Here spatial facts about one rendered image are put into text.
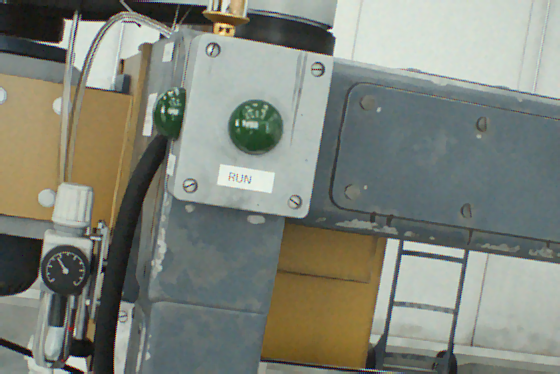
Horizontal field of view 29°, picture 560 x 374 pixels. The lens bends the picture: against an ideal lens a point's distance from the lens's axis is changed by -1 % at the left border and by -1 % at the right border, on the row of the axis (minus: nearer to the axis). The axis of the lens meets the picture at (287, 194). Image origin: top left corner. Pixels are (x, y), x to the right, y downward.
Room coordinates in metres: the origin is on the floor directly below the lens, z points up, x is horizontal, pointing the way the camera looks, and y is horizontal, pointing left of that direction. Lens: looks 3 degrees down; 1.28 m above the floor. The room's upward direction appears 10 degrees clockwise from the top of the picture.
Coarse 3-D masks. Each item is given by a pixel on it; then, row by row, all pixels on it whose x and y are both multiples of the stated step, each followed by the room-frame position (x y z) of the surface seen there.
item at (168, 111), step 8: (168, 88) 0.60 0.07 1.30; (176, 88) 0.59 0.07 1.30; (184, 88) 0.60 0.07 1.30; (160, 96) 0.59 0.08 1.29; (168, 96) 0.59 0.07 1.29; (176, 96) 0.59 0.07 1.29; (184, 96) 0.59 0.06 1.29; (160, 104) 0.59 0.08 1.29; (168, 104) 0.59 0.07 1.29; (176, 104) 0.58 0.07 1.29; (184, 104) 0.59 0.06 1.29; (152, 112) 0.59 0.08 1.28; (160, 112) 0.59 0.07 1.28; (168, 112) 0.58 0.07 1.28; (176, 112) 0.58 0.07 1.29; (184, 112) 0.59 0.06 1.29; (160, 120) 0.59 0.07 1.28; (168, 120) 0.58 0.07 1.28; (176, 120) 0.58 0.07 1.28; (160, 128) 0.59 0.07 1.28; (168, 128) 0.59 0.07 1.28; (176, 128) 0.59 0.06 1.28; (168, 136) 0.59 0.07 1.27; (176, 136) 0.59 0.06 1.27
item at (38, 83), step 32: (0, 64) 0.97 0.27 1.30; (32, 64) 0.98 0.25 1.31; (64, 64) 0.99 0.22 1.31; (0, 96) 0.96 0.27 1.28; (32, 96) 0.97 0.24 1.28; (96, 96) 0.98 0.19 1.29; (128, 96) 0.99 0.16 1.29; (0, 128) 0.97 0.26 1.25; (32, 128) 0.97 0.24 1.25; (96, 128) 0.99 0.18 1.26; (0, 160) 0.97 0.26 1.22; (32, 160) 0.97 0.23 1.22; (96, 160) 0.99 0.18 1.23; (0, 192) 0.97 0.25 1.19; (32, 192) 0.98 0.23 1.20; (96, 192) 0.99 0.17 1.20; (0, 224) 0.98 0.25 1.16; (32, 224) 0.99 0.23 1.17; (96, 224) 0.99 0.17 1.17
